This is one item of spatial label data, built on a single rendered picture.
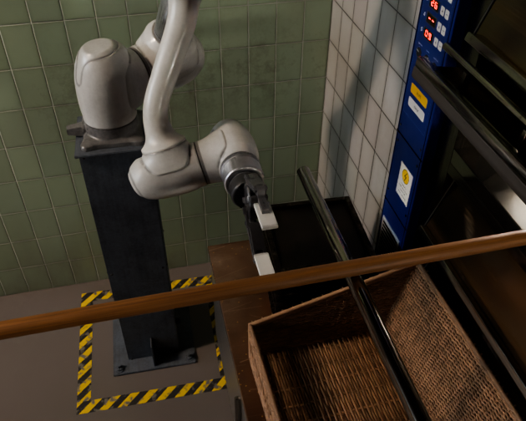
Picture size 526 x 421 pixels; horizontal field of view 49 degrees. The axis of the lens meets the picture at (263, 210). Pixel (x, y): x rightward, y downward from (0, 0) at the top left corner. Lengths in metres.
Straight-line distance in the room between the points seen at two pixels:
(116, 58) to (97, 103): 0.13
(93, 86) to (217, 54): 0.62
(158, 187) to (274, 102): 1.06
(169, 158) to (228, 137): 0.14
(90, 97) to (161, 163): 0.45
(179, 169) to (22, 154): 1.11
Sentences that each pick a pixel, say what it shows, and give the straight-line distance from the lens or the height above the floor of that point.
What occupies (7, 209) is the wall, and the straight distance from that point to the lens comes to 2.47.
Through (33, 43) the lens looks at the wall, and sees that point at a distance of 2.08.
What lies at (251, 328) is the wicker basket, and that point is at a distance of 1.54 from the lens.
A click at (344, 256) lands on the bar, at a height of 1.17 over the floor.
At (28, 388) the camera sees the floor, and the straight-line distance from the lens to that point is 2.47.
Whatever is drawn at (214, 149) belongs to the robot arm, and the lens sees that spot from 1.28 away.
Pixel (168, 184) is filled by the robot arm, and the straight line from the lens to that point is 1.29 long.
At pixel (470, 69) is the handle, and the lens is 1.15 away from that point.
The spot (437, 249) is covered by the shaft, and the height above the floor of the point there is 1.21.
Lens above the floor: 1.96
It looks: 41 degrees down
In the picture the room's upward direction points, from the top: straight up
